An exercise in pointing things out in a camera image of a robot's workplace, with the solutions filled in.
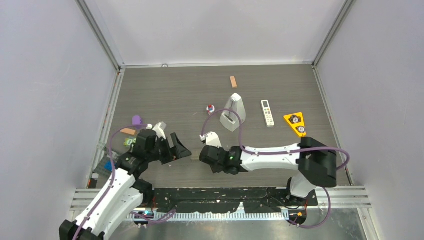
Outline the yellow triangle toy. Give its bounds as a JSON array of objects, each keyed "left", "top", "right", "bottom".
[{"left": 283, "top": 112, "right": 307, "bottom": 138}]

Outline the blue green lego brick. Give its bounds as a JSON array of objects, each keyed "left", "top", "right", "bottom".
[{"left": 103, "top": 161, "right": 112, "bottom": 172}]

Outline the purple toy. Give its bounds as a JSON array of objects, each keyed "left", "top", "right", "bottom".
[{"left": 131, "top": 115, "right": 143, "bottom": 130}]

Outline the wooden block left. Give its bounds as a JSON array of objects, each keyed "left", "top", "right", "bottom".
[{"left": 120, "top": 128, "right": 137, "bottom": 136}]

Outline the green monster lego toy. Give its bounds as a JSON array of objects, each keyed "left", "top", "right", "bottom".
[{"left": 123, "top": 137, "right": 137, "bottom": 148}]

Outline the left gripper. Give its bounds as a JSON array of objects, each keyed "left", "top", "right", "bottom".
[{"left": 147, "top": 132, "right": 191, "bottom": 165}]

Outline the grey lego baseplate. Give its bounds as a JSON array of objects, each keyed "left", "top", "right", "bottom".
[{"left": 93, "top": 152, "right": 112, "bottom": 179}]

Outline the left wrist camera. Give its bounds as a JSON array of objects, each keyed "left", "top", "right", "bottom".
[{"left": 145, "top": 121, "right": 167, "bottom": 140}]

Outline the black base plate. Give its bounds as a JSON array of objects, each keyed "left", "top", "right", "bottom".
[{"left": 150, "top": 187, "right": 318, "bottom": 214}]

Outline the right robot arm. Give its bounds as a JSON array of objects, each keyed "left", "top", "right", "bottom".
[{"left": 199, "top": 137, "right": 337, "bottom": 205}]

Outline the small white remote control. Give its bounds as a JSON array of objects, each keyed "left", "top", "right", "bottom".
[{"left": 260, "top": 100, "right": 275, "bottom": 127}]

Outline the small red blue figurine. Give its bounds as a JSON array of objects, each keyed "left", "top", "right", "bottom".
[{"left": 206, "top": 104, "right": 215, "bottom": 115}]

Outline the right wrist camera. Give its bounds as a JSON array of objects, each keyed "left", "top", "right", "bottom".
[{"left": 199, "top": 131, "right": 222, "bottom": 148}]

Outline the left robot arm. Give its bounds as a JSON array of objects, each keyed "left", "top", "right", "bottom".
[{"left": 59, "top": 128, "right": 192, "bottom": 240}]

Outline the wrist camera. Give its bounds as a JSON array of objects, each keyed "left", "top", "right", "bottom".
[
  {"left": 145, "top": 121, "right": 167, "bottom": 140},
  {"left": 199, "top": 131, "right": 222, "bottom": 148}
]

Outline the small wooden block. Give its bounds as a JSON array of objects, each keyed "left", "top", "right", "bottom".
[{"left": 229, "top": 76, "right": 238, "bottom": 89}]

